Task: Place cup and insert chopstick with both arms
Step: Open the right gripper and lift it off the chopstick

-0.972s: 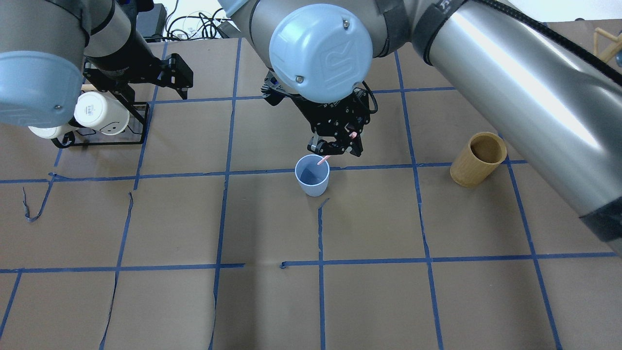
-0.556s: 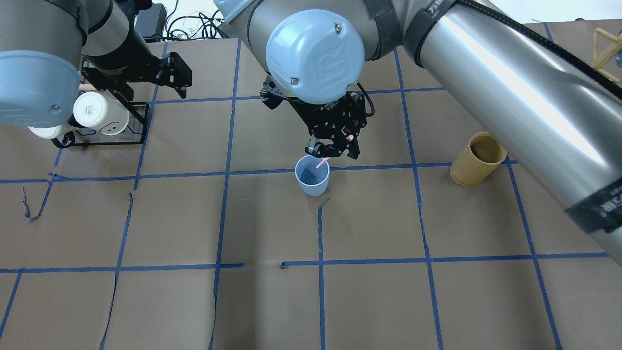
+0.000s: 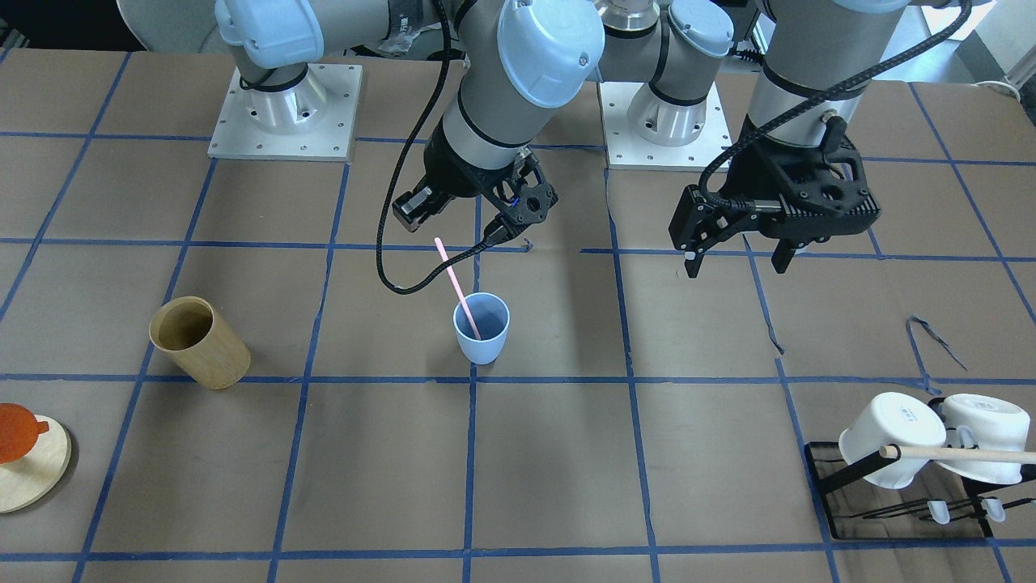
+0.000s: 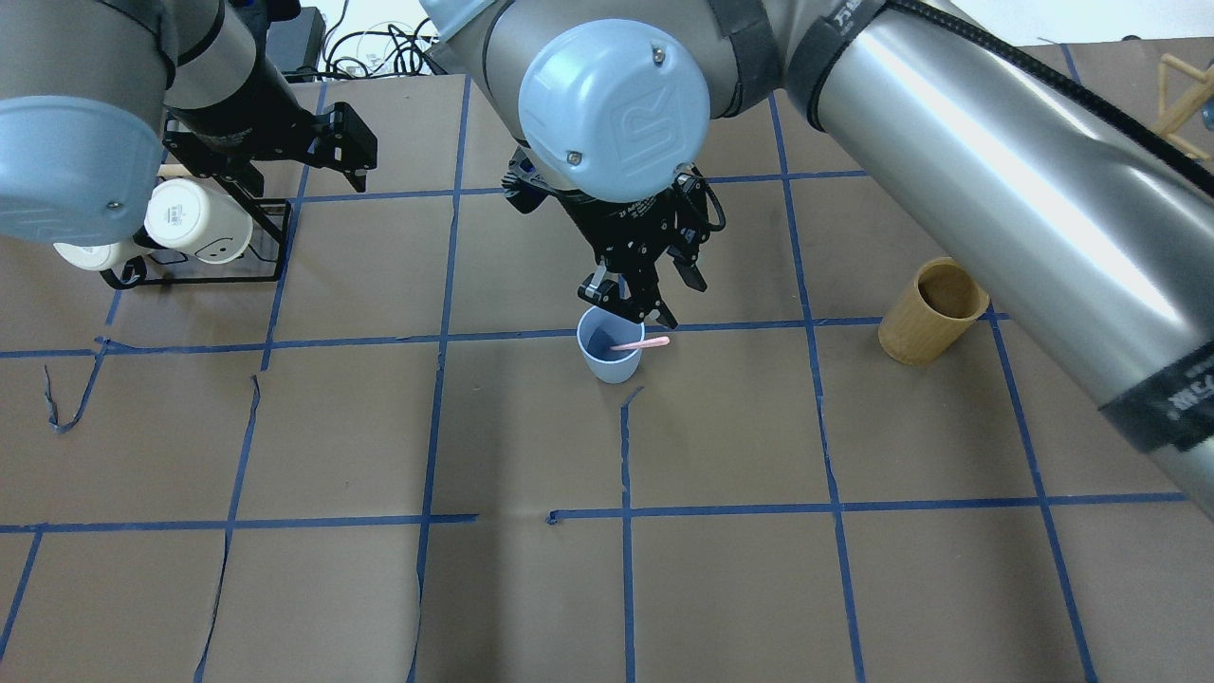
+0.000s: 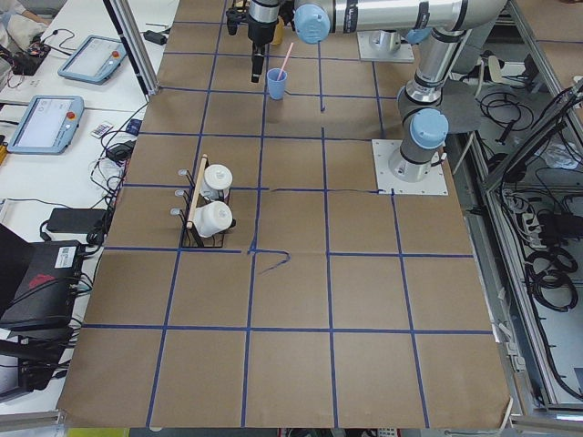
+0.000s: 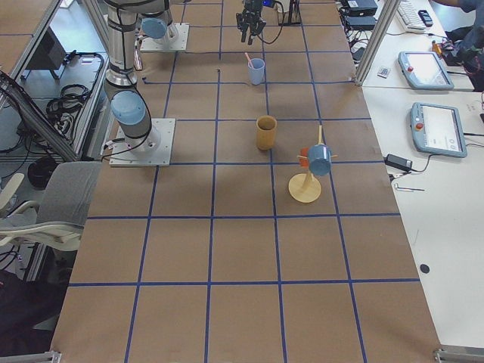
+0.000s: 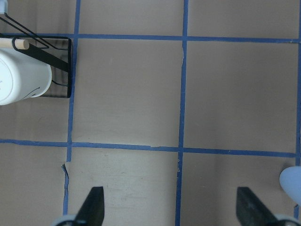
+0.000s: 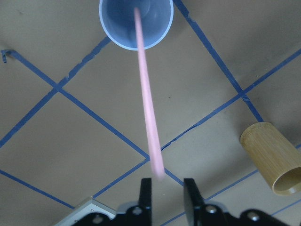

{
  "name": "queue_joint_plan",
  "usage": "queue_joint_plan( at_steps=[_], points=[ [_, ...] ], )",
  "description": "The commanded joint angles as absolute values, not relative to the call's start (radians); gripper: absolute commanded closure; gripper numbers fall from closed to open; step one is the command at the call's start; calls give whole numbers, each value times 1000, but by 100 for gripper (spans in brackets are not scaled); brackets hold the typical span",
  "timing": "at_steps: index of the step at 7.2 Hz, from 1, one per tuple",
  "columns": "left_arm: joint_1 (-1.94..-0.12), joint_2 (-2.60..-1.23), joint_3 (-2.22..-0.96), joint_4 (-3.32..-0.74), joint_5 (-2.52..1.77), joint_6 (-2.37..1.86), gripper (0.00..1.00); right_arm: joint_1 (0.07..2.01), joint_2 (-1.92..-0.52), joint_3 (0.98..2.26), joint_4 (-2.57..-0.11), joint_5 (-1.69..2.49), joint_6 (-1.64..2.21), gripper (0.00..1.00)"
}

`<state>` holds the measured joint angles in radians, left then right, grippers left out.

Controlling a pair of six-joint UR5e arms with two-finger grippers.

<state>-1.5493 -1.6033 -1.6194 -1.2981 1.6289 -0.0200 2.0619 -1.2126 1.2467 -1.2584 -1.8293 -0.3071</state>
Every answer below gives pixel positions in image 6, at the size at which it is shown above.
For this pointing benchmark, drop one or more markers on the bamboo cylinder holder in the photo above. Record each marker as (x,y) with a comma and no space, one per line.
(266,127)

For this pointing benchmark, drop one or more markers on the teach pendant near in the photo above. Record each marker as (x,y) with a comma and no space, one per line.
(437,129)

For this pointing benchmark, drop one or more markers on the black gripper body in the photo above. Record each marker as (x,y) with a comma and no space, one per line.
(250,10)

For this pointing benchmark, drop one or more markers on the blue plastic cup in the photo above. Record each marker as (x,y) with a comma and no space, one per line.
(256,69)

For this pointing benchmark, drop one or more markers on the black wire mug rack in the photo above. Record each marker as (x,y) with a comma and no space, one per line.
(290,13)

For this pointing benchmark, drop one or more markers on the teach pendant far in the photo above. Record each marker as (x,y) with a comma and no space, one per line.
(424,71)

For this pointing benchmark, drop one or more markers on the blue mug on tree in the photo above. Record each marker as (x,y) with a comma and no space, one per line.
(319,158)

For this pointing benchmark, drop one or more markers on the aluminium frame post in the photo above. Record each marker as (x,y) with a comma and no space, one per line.
(387,14)

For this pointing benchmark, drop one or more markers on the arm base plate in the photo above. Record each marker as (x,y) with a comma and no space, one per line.
(154,151)
(158,37)

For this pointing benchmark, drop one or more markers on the pink chopstick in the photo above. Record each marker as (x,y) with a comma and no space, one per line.
(248,58)

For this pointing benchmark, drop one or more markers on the black power adapter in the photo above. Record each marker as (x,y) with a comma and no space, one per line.
(397,162)

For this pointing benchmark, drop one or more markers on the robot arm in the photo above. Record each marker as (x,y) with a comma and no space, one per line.
(126,103)
(166,16)

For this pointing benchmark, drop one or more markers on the teach pendant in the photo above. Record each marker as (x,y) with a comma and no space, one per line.
(424,71)
(437,129)

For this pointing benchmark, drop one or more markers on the red mug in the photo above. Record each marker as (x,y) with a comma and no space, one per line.
(303,157)

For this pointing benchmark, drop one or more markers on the grey office chair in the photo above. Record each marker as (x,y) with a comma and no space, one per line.
(59,219)

